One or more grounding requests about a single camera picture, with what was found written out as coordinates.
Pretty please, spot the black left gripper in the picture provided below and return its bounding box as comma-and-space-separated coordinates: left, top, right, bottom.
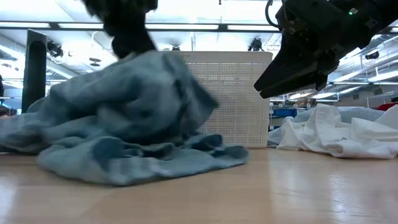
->
82, 0, 158, 59

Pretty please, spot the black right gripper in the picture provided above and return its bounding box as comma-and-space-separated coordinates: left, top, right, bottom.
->
254, 0, 340, 99

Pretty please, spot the white shirt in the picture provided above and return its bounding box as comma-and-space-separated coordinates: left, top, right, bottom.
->
276, 104, 398, 159

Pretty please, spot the blue plastic bin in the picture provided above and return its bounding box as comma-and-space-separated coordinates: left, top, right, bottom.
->
270, 108, 299, 119

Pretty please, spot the white perforated plastic basket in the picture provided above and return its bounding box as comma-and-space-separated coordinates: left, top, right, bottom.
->
169, 51, 274, 149

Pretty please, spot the black overhead crossbar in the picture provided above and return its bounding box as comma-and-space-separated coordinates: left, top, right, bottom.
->
0, 21, 280, 32

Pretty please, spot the light blue shirt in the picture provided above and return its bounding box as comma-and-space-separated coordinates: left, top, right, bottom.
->
267, 106, 386, 147

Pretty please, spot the red plastic bin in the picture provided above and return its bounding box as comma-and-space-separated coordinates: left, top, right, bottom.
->
376, 102, 398, 112

